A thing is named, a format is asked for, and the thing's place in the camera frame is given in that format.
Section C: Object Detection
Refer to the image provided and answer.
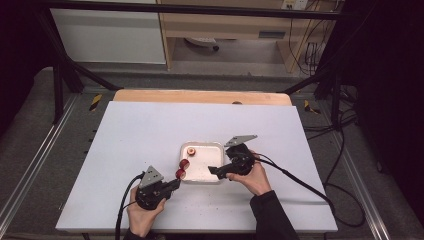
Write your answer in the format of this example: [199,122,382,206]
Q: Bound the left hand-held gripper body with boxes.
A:
[134,165,168,211]

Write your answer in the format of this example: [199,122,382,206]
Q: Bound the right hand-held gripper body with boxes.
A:
[223,134,258,176]

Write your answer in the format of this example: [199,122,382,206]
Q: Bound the white rectangular tray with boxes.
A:
[179,141,225,184]

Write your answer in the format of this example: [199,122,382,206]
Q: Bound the person's right hand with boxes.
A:
[226,151,273,197]

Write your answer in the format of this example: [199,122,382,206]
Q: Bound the person's left hand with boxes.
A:
[126,186,167,238]

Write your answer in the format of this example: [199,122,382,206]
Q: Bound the light wooden table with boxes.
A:
[113,89,294,107]

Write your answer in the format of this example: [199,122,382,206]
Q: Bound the yellow black tape strip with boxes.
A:
[303,99,321,115]
[89,94,103,112]

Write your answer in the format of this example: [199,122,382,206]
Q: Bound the black metal stand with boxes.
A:
[283,66,346,131]
[34,6,124,125]

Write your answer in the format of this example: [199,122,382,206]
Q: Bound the office chair base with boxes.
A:
[184,37,220,52]

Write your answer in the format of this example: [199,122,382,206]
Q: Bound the wooden desk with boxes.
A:
[156,0,344,74]

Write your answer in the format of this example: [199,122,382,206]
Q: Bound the black metal crossbar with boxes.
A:
[43,0,341,20]

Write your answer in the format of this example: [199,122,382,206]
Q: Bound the white cabinet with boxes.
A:
[49,0,167,65]

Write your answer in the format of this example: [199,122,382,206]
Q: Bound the white power strip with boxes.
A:
[281,0,309,10]

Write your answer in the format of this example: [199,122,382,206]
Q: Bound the black curtain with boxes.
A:
[0,0,56,134]
[343,0,424,214]

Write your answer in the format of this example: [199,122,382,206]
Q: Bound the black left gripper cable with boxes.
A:
[114,172,145,240]

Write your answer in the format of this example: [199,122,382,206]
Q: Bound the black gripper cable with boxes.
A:
[253,152,367,229]
[114,172,145,240]

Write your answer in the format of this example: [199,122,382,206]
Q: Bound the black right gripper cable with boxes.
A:
[253,152,367,229]

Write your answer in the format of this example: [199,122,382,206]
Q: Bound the black floor cables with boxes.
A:
[303,84,363,141]

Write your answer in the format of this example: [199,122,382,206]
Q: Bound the aluminium floor rail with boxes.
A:
[0,94,80,229]
[333,133,393,240]

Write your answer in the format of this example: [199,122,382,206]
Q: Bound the hanging black cables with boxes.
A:
[288,0,336,77]

